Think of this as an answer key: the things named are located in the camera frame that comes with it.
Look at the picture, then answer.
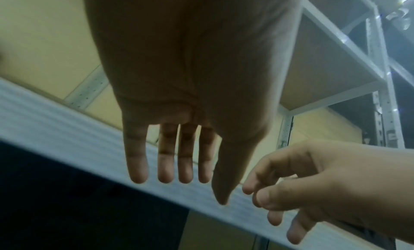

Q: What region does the person's left hand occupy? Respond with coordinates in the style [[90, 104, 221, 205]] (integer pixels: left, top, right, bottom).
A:
[[81, 0, 307, 206]]

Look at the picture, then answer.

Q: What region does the person's right hand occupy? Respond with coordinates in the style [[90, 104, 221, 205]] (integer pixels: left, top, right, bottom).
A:
[[242, 139, 414, 246]]

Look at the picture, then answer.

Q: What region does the beige wooden shelf board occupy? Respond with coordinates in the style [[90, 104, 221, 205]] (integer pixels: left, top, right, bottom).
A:
[[0, 0, 101, 100], [280, 12, 383, 111]]

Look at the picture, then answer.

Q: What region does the white metal shelving rack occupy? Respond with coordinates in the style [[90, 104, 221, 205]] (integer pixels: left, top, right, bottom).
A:
[[0, 0, 414, 250]]

